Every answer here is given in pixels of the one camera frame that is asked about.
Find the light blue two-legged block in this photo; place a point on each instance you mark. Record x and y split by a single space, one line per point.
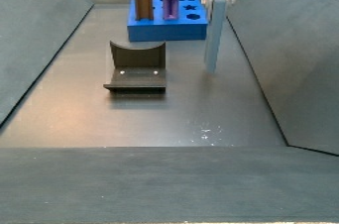
217 15

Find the blue shape sorter board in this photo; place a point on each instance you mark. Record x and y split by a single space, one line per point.
188 27

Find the black curved stand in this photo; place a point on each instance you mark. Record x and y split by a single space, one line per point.
139 68

